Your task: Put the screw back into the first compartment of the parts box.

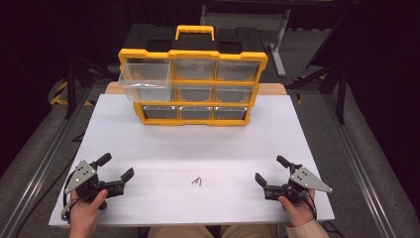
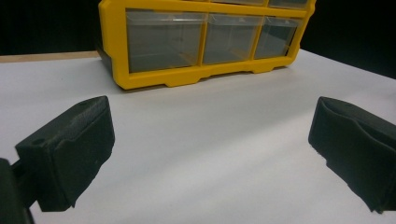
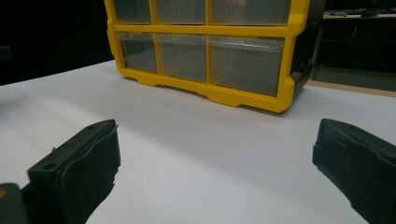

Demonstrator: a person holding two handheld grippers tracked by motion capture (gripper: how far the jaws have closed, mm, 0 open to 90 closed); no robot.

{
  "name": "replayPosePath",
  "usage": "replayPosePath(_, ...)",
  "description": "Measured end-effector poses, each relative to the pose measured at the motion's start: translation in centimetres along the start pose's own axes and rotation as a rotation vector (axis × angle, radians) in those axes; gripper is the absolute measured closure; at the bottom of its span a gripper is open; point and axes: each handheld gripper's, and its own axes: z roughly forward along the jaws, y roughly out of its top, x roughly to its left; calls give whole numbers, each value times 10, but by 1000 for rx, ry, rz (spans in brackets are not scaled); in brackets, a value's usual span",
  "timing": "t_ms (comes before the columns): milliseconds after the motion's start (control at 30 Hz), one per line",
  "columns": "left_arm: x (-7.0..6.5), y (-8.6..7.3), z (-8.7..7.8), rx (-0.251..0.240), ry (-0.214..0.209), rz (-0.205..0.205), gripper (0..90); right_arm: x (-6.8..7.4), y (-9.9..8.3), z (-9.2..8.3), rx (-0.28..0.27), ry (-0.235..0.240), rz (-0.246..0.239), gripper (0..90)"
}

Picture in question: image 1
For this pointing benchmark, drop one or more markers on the person's left leg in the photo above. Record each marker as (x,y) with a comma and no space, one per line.
(178,232)

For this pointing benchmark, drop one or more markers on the yellow black hazard tape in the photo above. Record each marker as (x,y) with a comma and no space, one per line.
(57,95)

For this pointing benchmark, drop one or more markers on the set of clear organizer drawers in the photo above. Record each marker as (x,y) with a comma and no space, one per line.
(237,71)

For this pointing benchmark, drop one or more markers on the metal floor rail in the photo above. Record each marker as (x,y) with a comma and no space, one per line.
(356,165)
(39,172)

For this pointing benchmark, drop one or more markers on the person's right leg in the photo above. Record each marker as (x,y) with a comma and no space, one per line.
(251,232)

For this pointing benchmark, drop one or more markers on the person's left hand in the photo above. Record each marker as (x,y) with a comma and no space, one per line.
(84,211)

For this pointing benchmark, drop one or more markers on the clear plastic drawer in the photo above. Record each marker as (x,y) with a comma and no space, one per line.
(145,79)

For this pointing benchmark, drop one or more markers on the person's right hand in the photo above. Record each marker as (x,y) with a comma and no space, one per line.
(300,213)

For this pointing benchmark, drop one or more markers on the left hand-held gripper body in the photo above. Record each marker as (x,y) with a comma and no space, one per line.
(86,185)

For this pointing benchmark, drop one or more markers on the black metal stand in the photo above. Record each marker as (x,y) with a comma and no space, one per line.
(341,99)
(71,92)

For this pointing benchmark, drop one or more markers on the grey metal stand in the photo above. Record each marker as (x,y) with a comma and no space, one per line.
(279,49)

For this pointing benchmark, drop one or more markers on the person's leg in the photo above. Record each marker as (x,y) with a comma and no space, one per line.
(178,232)
(251,232)

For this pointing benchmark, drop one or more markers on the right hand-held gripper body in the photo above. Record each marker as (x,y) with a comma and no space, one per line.
(307,181)

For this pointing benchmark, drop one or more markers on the yellow black drawer organizer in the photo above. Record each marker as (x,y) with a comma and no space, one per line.
(194,54)

